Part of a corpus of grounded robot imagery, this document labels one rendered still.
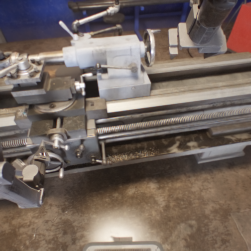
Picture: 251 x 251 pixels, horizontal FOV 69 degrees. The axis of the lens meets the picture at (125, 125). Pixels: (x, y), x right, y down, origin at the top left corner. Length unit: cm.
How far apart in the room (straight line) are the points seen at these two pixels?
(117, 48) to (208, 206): 146
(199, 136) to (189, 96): 48
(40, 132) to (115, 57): 60
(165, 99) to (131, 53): 36
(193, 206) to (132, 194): 53
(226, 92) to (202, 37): 99
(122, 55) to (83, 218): 130
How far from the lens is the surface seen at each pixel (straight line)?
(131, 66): 113
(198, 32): 48
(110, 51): 114
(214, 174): 201
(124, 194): 176
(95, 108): 114
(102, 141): 129
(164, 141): 157
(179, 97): 129
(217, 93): 141
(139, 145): 152
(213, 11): 44
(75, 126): 107
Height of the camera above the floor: 165
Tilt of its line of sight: 49 degrees down
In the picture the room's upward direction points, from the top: 2 degrees counter-clockwise
